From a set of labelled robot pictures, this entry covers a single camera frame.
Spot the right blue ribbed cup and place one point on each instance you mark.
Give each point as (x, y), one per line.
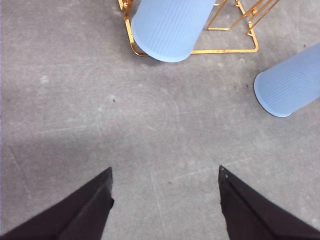
(290, 85)

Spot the left blue ribbed cup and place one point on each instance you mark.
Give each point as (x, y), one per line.
(169, 30)

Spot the blue ribbed cup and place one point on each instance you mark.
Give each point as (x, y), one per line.
(290, 85)
(169, 30)

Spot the gold wire cup rack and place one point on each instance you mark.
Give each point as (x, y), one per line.
(125, 7)

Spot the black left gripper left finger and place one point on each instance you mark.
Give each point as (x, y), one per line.
(80, 216)

